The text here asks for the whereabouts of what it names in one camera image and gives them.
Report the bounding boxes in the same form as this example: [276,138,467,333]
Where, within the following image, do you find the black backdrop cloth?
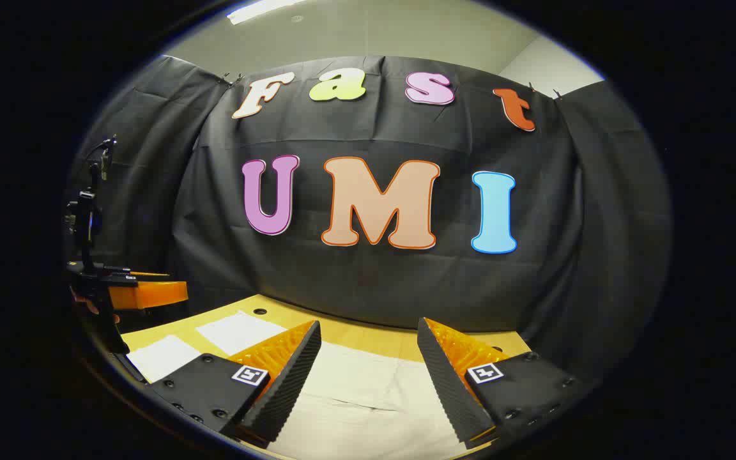
[65,54,672,384]

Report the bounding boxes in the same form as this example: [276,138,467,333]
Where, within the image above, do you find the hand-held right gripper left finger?
[149,319,323,447]

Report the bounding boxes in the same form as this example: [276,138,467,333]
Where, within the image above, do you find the white ceiling light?
[226,0,308,26]

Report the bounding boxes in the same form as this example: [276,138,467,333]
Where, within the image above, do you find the cream white jeans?
[126,311,471,460]

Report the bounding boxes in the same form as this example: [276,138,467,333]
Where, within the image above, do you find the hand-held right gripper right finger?
[417,317,586,450]

